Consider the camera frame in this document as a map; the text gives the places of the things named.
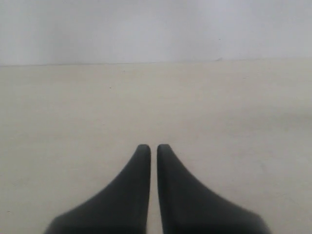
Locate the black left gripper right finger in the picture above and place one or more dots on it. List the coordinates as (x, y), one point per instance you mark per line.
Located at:
(188, 207)

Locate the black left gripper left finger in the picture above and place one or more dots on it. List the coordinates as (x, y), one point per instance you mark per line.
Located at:
(120, 208)

